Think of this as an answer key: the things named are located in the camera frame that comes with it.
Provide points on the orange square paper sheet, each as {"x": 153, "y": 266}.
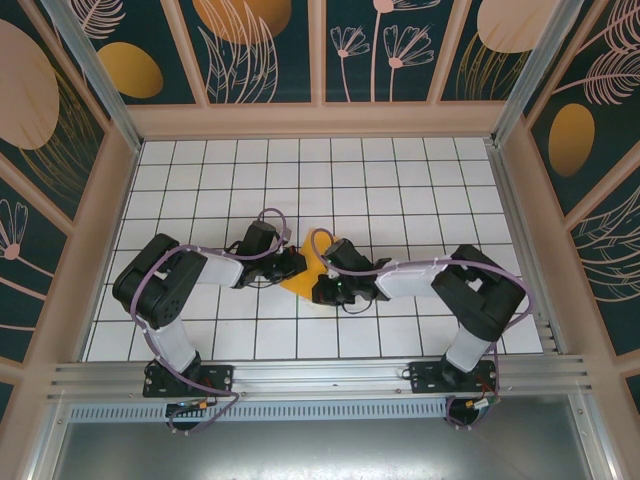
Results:
{"x": 300, "y": 287}

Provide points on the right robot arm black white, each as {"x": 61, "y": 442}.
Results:
{"x": 480, "y": 295}

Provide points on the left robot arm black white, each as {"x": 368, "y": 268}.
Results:
{"x": 155, "y": 285}

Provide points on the grey metal sheet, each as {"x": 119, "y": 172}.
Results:
{"x": 320, "y": 450}

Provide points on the aluminium mounting rail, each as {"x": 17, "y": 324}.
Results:
{"x": 320, "y": 375}

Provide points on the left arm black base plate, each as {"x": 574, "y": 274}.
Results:
{"x": 222, "y": 375}

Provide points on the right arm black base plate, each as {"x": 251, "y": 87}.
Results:
{"x": 425, "y": 377}

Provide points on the aluminium side rail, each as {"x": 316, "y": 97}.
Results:
{"x": 515, "y": 210}

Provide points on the aluminium frame post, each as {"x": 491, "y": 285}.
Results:
{"x": 533, "y": 70}
{"x": 102, "y": 85}

